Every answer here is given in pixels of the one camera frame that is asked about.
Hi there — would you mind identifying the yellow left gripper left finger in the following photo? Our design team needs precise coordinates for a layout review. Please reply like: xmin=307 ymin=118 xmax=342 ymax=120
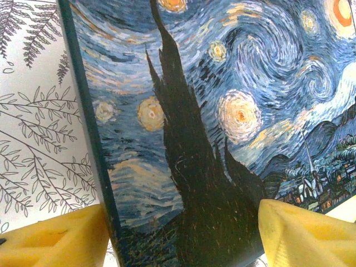
xmin=0 ymin=205 xmax=110 ymax=267

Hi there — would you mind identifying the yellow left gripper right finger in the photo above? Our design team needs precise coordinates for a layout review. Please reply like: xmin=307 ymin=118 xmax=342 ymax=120
xmin=258 ymin=198 xmax=356 ymax=267

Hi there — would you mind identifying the starry night print box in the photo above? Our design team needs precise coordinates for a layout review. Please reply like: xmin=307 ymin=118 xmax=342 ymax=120
xmin=57 ymin=0 xmax=356 ymax=267

